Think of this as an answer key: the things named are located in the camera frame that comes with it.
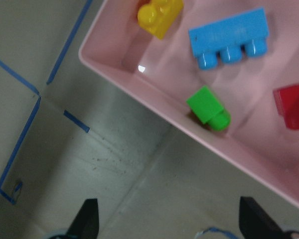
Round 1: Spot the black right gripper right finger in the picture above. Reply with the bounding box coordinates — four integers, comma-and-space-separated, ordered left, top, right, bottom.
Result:
239, 197, 289, 239

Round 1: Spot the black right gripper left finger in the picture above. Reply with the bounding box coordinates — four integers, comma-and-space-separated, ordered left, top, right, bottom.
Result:
66, 198, 100, 239

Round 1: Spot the red toy block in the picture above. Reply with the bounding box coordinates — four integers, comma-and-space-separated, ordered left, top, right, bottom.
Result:
273, 84, 299, 130

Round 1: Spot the green toy block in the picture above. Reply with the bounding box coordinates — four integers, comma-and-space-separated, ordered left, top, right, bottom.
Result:
186, 86, 231, 131

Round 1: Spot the blue toy block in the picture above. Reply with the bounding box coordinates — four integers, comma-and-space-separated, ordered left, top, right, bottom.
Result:
188, 7, 269, 70

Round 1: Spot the yellow toy block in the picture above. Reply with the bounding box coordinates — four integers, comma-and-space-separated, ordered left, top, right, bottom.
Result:
137, 0, 184, 40

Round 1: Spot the pink plastic box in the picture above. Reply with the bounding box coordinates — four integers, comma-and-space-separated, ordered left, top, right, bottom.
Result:
79, 0, 299, 208

